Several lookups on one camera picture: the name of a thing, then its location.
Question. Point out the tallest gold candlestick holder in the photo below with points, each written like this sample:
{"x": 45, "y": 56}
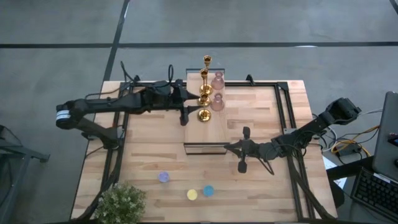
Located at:
{"x": 206, "y": 89}

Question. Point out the short gold candlestick holder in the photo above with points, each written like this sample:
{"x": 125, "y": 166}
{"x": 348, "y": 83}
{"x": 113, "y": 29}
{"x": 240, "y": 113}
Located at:
{"x": 204, "y": 115}

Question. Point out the yellow candle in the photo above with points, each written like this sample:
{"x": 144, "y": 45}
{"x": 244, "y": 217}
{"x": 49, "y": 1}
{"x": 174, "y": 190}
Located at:
{"x": 192, "y": 194}

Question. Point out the pink ribbed glass candle holder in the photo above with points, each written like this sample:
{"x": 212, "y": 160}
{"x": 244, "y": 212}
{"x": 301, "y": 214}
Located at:
{"x": 217, "y": 83}
{"x": 217, "y": 104}

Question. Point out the black aluminium rig frame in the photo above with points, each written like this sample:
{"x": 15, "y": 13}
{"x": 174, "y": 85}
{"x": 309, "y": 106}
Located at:
{"x": 264, "y": 84}

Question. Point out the long wooden box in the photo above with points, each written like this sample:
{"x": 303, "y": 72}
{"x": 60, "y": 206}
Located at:
{"x": 211, "y": 130}

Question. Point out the potted plant white flowers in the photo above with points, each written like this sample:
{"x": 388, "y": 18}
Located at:
{"x": 119, "y": 203}

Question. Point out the blue candle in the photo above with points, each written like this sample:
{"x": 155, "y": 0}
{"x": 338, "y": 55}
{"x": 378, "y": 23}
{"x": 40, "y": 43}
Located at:
{"x": 208, "y": 190}

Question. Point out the medium gold candlestick holder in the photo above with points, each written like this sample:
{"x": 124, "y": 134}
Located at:
{"x": 204, "y": 73}

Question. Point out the black desk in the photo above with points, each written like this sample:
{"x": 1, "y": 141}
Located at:
{"x": 348, "y": 169}

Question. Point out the black power adapter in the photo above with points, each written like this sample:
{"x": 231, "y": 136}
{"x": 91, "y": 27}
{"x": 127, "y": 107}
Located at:
{"x": 349, "y": 151}

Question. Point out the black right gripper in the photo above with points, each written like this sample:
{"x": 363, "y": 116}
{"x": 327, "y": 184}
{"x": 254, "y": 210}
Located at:
{"x": 255, "y": 149}

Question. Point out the grey laptop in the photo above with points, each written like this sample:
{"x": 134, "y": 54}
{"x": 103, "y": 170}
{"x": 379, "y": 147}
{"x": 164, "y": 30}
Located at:
{"x": 387, "y": 140}

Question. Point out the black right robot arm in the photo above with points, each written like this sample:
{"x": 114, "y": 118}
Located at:
{"x": 311, "y": 127}

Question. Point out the black keyboard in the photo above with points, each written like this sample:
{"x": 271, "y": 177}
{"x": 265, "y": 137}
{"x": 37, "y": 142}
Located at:
{"x": 373, "y": 191}

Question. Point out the grey metal stand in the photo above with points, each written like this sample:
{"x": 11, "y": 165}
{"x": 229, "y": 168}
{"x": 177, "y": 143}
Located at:
{"x": 25, "y": 152}

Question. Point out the purple candle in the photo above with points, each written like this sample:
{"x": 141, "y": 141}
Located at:
{"x": 163, "y": 176}

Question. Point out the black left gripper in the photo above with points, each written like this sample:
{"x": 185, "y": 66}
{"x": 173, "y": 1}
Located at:
{"x": 178, "y": 99}

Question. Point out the white paper sheet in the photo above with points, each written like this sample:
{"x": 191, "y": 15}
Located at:
{"x": 328, "y": 163}

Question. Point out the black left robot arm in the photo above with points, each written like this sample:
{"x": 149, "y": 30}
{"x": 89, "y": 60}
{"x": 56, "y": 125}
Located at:
{"x": 124, "y": 102}

